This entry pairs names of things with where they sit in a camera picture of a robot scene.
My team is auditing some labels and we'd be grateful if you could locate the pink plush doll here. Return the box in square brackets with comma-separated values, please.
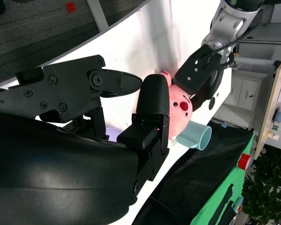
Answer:
[160, 70, 194, 141]

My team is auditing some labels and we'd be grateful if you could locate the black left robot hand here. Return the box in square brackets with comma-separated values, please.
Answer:
[173, 44, 225, 112]

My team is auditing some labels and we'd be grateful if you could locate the white cabinet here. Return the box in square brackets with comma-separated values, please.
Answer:
[224, 42, 276, 127]

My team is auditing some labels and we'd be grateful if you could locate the red tape roll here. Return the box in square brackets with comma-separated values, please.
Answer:
[238, 153, 251, 170]

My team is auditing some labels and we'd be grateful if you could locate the green cloth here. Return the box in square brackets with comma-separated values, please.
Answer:
[189, 130, 256, 225]

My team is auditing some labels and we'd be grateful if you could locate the black cloth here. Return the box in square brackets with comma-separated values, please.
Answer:
[131, 119, 255, 225]

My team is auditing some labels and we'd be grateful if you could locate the green leafy plant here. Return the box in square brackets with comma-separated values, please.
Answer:
[241, 145, 281, 225]

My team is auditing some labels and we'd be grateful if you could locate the teal plastic cup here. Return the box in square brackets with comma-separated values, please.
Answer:
[177, 121, 213, 150]

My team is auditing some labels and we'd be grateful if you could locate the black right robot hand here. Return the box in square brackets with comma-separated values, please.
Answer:
[0, 54, 171, 225]

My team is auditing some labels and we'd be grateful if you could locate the purple plate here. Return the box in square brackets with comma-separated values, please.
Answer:
[105, 127, 124, 141]

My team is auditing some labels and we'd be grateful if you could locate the grey desk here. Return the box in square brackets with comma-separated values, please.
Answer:
[236, 22, 281, 59]

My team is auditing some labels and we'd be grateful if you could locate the wooden shelf unit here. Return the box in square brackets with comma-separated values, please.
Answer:
[254, 55, 281, 160]

